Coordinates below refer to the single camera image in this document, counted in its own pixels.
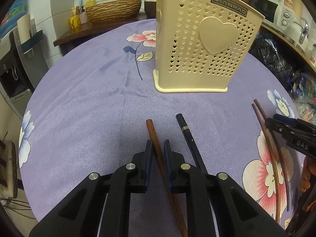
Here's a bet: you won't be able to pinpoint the black plastic bag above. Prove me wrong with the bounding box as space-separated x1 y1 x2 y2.
249 36 296 90

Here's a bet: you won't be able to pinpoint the stack of paper cups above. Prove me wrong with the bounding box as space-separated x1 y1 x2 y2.
17 13 34 59

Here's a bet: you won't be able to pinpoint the colourful plastic bags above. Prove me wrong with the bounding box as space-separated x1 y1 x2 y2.
291 70 316 127

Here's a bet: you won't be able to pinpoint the small patterned pump bottle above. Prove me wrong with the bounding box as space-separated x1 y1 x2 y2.
79 7 89 24

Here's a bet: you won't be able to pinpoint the yellow cup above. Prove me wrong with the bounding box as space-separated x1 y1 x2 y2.
69 15 81 29

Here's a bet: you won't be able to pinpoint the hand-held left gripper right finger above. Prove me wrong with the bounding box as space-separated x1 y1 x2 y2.
163 139 288 237

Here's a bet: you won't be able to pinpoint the small dark wooden stool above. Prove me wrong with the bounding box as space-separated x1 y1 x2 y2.
0 138 19 201

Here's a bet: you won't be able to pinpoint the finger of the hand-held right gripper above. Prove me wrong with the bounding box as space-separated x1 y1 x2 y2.
273 114 316 129
265 118 295 139

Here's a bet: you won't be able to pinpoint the white electric kettle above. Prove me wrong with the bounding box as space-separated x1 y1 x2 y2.
286 17 310 52

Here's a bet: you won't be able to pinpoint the white rice cooker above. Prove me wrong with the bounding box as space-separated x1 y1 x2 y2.
144 0 157 14

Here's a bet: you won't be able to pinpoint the cream perforated cutlery basket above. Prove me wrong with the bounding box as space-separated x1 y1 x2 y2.
152 0 266 94

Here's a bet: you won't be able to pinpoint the white microwave oven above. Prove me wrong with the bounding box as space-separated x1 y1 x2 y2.
248 0 294 30

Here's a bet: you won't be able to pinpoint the blue water jug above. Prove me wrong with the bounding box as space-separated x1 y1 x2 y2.
0 0 28 31

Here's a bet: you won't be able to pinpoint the white bottle with black lid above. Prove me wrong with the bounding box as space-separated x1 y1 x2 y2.
306 44 316 66

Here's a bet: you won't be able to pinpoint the black chopstick with gold band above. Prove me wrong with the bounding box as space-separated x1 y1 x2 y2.
176 114 209 175

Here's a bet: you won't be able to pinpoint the person's right hand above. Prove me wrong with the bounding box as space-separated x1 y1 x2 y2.
299 157 316 194

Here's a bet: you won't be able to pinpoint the brown ribbed wash basin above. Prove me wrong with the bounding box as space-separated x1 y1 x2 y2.
85 0 143 24

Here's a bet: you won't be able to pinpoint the grey water dispenser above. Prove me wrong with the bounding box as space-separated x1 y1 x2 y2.
0 31 49 100

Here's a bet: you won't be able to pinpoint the purple floral tablecloth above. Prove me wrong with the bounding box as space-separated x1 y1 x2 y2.
19 17 300 237

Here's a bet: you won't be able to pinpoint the dark teal cup holder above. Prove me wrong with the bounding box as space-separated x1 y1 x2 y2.
21 30 45 54

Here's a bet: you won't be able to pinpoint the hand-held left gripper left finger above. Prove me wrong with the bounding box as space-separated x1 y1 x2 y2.
29 139 155 237

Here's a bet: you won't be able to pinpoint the dark wooden washstand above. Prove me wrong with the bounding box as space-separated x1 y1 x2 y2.
54 17 149 56

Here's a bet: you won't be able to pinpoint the wooden shelf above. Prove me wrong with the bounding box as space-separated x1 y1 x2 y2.
261 22 316 74

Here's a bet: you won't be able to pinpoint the reddish brown wooden chopstick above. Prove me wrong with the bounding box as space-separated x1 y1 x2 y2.
146 119 188 237

